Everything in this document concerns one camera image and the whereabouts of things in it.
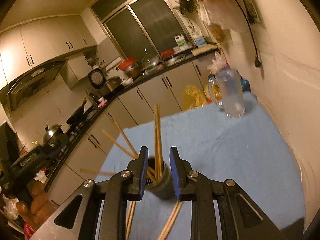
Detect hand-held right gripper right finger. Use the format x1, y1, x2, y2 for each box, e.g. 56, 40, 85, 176
169, 146, 288, 240

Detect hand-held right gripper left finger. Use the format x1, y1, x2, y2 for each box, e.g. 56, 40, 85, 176
35, 146, 149, 240

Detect black utensil holder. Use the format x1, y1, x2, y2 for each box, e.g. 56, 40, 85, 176
144, 155, 175, 200

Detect bunch of wooden chopsticks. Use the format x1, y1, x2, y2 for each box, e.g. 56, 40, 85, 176
80, 104, 183, 240

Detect blue tablecloth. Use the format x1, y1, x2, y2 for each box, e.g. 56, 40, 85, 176
95, 91, 307, 240

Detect black kitchen countertop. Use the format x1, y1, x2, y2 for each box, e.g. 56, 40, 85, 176
10, 48, 220, 193

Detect yellow plastic bag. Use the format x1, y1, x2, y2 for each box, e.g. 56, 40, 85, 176
182, 85, 208, 112

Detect beige base cabinets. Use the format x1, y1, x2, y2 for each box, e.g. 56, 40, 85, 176
47, 60, 216, 205

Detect gas stove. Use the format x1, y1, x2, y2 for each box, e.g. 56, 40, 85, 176
59, 110, 99, 145

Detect black frying pan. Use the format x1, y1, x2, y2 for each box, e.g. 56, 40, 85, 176
66, 95, 88, 131

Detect clear plastic pitcher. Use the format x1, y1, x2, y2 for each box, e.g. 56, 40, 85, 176
208, 69, 247, 119

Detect steel wok with lid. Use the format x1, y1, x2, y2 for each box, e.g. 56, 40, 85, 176
42, 123, 65, 145

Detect brown cooking pot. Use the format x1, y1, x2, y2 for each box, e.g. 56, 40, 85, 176
125, 66, 141, 80

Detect rice cooker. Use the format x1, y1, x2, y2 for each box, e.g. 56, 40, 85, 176
87, 68, 123, 97

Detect red basin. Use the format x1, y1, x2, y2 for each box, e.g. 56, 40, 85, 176
117, 57, 137, 71

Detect brown wooden stool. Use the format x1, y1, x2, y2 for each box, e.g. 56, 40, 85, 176
16, 179, 58, 226

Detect glass pot lid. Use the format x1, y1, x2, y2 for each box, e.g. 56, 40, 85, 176
141, 54, 160, 70

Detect blue plastic bag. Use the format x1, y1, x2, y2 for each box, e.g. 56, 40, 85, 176
240, 78, 251, 93

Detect white plastic bag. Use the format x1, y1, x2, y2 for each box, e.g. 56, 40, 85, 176
206, 52, 230, 72

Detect red pot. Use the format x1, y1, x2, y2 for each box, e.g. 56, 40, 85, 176
160, 49, 175, 60

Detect wooden chopping board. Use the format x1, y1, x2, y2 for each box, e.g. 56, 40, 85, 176
191, 44, 218, 56

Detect white jug green label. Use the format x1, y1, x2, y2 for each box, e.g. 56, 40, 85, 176
174, 34, 188, 50

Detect white jug blue label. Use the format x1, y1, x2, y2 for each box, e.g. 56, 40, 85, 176
193, 31, 208, 48

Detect clear plastic bag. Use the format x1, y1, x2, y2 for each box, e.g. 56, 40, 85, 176
0, 194, 20, 221

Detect range hood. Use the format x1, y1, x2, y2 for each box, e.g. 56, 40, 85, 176
6, 59, 67, 111

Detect window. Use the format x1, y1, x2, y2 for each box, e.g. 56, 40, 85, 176
91, 0, 193, 61

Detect beige upper cabinets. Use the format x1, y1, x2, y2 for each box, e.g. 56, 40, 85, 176
0, 14, 98, 86

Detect hanging plastic bags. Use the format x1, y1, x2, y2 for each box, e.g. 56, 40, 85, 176
170, 0, 249, 32

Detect black wire rack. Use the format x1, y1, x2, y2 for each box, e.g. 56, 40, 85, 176
19, 152, 41, 167

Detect black power cable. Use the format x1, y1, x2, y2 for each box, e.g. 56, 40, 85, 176
226, 0, 262, 68

